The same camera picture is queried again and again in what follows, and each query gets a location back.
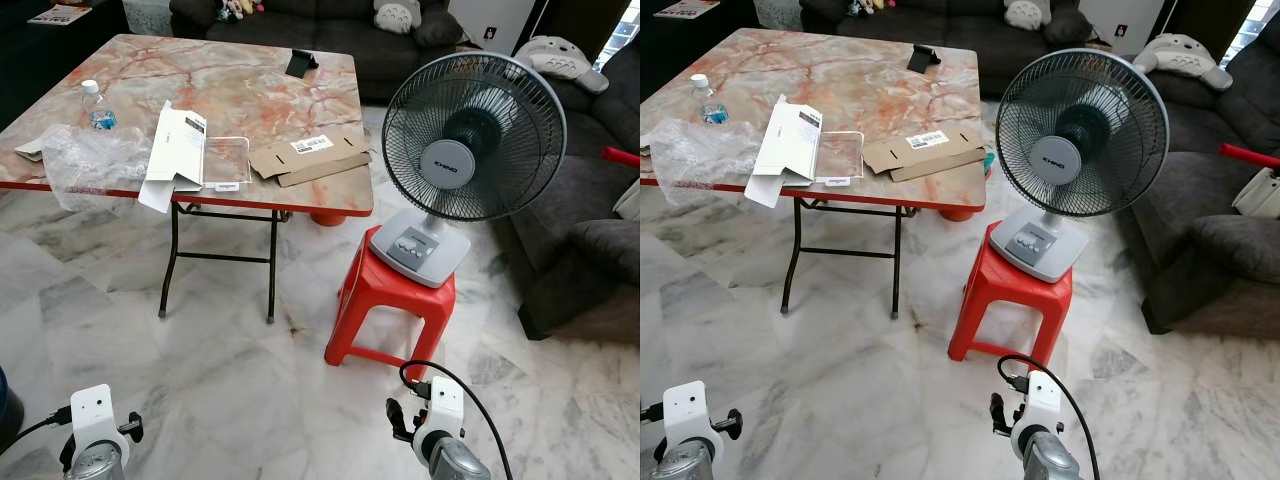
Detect grey electric table fan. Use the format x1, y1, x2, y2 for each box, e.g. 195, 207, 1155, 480
368, 52, 568, 289
985, 48, 1171, 284

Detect black low cabinet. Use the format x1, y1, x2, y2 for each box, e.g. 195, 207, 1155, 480
640, 0, 761, 101
0, 0, 131, 131

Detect dark grey armchair sofa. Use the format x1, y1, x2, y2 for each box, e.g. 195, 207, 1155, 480
490, 40, 641, 341
1115, 35, 1280, 336

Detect open white cardboard box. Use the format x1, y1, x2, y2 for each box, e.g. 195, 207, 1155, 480
745, 95, 824, 209
137, 101, 209, 214

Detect white board with black sign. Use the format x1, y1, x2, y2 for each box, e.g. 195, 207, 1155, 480
447, 0, 549, 56
1078, 0, 1166, 53

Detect marble pattern folding table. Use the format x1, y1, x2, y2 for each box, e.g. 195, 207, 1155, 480
640, 27, 993, 319
0, 33, 376, 323

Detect red white magazine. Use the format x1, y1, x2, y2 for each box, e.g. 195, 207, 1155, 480
653, 0, 721, 19
27, 4, 93, 26

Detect red plastic stool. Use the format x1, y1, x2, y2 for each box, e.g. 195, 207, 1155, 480
947, 222, 1074, 369
323, 240, 457, 381

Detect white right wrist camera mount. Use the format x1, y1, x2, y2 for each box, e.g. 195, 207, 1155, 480
1012, 372, 1063, 441
412, 385, 466, 451

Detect dark long sofa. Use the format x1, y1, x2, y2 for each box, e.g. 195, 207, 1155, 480
798, 0, 1096, 96
168, 0, 466, 101

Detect flattened brown cardboard box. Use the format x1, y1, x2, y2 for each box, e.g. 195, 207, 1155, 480
248, 132, 373, 188
862, 128, 986, 183

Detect clear plastic bag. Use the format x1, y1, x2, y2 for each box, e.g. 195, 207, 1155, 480
650, 118, 766, 206
40, 123, 153, 213

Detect clear plastic tray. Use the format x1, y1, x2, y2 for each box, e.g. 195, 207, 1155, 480
815, 131, 866, 186
203, 136, 252, 192

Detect large grey Totoro plush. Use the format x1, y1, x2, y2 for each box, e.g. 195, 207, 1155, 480
1133, 33, 1234, 93
513, 36, 611, 96

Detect clear plastic water bottle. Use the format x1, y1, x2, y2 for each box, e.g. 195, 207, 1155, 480
80, 80, 118, 131
690, 74, 729, 126

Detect small grey Totoro plush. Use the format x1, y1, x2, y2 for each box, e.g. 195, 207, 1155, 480
373, 0, 423, 34
1003, 0, 1051, 31

